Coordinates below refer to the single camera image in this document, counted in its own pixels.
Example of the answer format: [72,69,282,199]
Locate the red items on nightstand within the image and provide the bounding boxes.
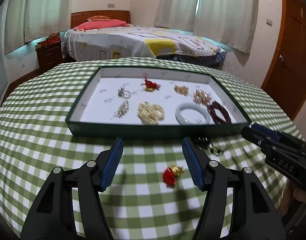
[35,32,61,49]

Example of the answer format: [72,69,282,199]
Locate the green jewelry tray box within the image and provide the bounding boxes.
[65,66,251,140]

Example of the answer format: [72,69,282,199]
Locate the right white curtain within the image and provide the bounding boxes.
[154,0,259,54]

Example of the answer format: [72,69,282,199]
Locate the silver ring with stones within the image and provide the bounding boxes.
[117,86,132,100]

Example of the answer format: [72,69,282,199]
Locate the dark wooden nightstand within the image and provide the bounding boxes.
[35,41,64,73]

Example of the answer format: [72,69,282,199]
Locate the red knot gold charm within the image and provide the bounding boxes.
[141,74,161,92]

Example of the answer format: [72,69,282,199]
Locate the small pearl bracelet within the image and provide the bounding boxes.
[137,101,166,126]

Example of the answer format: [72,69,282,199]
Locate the orange small pillow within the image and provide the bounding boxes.
[87,15,111,22]

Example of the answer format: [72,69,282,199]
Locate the brown wooden door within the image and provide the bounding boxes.
[261,0,306,120]

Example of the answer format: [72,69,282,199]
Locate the wooden headboard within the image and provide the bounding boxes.
[71,10,131,29]

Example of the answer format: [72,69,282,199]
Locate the red flower gold ornament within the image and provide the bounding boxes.
[162,165,184,188]

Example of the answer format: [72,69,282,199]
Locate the bed with patterned sheet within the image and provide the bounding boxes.
[65,25,226,67]

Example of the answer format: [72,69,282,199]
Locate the pink pillow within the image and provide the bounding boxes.
[73,19,129,31]

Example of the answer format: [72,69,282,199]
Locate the left white curtain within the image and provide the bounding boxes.
[4,0,71,54]

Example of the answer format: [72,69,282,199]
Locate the dark red bead necklace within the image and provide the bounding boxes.
[206,100,233,125]

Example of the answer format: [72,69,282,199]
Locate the gold bead chain pile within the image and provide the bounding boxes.
[174,84,189,97]

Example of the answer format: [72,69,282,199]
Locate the silver rhinestone brooch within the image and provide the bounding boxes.
[117,100,129,118]

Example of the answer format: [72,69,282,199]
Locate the white curtain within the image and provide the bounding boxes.
[154,0,259,54]
[4,0,71,54]

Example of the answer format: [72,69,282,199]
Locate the white jade bangle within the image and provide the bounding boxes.
[175,103,210,125]

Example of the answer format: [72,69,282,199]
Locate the right hand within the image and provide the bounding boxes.
[278,179,306,217]

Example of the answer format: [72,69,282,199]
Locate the large pearl gold brooch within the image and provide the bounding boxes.
[193,89,212,106]

